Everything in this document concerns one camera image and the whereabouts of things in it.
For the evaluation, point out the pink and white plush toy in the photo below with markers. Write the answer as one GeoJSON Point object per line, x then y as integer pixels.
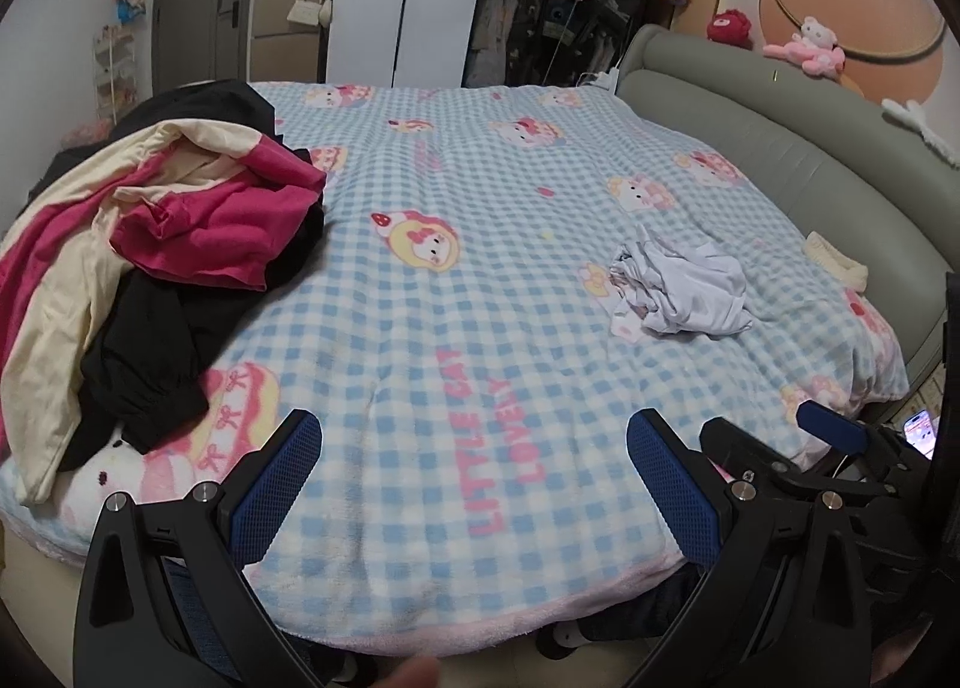
{"type": "Point", "coordinates": [814, 50]}

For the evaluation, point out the white plush item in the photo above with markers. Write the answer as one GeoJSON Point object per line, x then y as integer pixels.
{"type": "Point", "coordinates": [922, 129]}

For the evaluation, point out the black garment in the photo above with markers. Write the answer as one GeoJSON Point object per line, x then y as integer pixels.
{"type": "Point", "coordinates": [157, 328]}

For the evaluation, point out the beige cabinet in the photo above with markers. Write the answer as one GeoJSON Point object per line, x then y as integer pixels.
{"type": "Point", "coordinates": [281, 54]}

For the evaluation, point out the white handbag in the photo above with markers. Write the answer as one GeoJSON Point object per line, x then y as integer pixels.
{"type": "Point", "coordinates": [304, 11]}

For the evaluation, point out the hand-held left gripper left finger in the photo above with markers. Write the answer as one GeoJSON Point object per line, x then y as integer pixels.
{"type": "Point", "coordinates": [274, 478]}

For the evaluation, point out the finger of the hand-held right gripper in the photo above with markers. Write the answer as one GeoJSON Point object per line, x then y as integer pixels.
{"type": "Point", "coordinates": [739, 446]}
{"type": "Point", "coordinates": [829, 425]}

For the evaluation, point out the smartphone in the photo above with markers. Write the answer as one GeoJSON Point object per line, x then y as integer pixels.
{"type": "Point", "coordinates": [922, 429]}

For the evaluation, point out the grey padded bed headboard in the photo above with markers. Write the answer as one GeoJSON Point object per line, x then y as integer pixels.
{"type": "Point", "coordinates": [787, 155]}

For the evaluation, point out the small cream cloth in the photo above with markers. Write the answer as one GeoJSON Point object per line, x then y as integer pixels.
{"type": "Point", "coordinates": [836, 260]}

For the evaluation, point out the red plush toy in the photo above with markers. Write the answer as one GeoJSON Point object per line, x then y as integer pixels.
{"type": "Point", "coordinates": [729, 26]}

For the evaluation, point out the person's blue jeans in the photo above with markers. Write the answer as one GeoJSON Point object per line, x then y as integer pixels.
{"type": "Point", "coordinates": [645, 605]}

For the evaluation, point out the pink and cream sweatshirt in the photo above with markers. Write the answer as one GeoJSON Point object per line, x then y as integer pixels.
{"type": "Point", "coordinates": [202, 223]}

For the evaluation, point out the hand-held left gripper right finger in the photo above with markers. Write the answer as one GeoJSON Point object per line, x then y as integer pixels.
{"type": "Point", "coordinates": [675, 485]}

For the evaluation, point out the crumpled white garment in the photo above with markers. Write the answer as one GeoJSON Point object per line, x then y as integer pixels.
{"type": "Point", "coordinates": [697, 290]}

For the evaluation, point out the blue checkered printed blanket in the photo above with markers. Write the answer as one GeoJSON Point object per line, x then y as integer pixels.
{"type": "Point", "coordinates": [465, 328]}

